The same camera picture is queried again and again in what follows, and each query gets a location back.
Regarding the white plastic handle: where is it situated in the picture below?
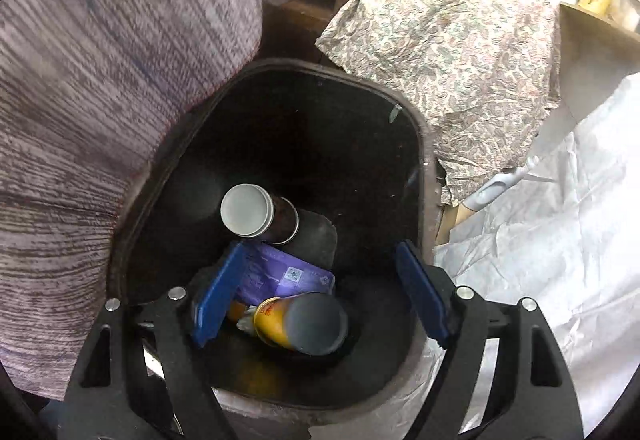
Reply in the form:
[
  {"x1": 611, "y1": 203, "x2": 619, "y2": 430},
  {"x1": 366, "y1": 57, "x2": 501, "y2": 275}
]
[{"x1": 460, "y1": 155, "x2": 543, "y2": 216}]

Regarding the red snack canister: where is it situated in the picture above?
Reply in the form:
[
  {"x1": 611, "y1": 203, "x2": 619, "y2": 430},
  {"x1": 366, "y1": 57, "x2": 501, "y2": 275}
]
[{"x1": 220, "y1": 183, "x2": 301, "y2": 246}]

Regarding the floral cloth cover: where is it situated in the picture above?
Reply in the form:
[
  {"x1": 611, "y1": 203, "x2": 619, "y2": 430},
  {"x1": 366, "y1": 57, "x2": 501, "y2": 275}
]
[{"x1": 315, "y1": 0, "x2": 563, "y2": 206}]

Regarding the black trash bin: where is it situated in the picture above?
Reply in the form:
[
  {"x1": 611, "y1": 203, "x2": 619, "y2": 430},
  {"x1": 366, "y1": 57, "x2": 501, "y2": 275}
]
[{"x1": 107, "y1": 59, "x2": 453, "y2": 436}]

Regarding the white cloth cover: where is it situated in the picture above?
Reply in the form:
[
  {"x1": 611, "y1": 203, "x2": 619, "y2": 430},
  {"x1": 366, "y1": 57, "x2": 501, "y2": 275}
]
[{"x1": 435, "y1": 70, "x2": 640, "y2": 436}]

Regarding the wooden cabinet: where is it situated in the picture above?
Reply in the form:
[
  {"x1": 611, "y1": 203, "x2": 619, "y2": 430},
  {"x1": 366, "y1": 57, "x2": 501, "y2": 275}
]
[{"x1": 547, "y1": 3, "x2": 640, "y2": 121}]

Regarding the purple striped tablecloth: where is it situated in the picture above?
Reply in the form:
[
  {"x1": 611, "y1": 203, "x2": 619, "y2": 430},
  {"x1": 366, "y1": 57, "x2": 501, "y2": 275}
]
[{"x1": 0, "y1": 0, "x2": 321, "y2": 401}]

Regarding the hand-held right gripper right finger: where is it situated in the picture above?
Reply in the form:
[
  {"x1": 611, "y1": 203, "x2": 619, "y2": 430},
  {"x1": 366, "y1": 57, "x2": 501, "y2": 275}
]
[{"x1": 395, "y1": 240, "x2": 586, "y2": 440}]

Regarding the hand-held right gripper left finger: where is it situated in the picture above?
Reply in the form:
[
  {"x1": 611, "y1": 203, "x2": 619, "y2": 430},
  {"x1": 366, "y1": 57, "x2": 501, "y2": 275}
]
[{"x1": 65, "y1": 240, "x2": 248, "y2": 440}]

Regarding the orange squeeze bottle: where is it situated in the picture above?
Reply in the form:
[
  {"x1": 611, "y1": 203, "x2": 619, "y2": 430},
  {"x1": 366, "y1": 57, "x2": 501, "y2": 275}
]
[{"x1": 227, "y1": 293, "x2": 349, "y2": 357}]

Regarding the purple plastic wrapper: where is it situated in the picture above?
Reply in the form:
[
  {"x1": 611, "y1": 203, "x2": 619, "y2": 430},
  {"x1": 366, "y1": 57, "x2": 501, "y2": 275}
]
[{"x1": 237, "y1": 243, "x2": 337, "y2": 306}]

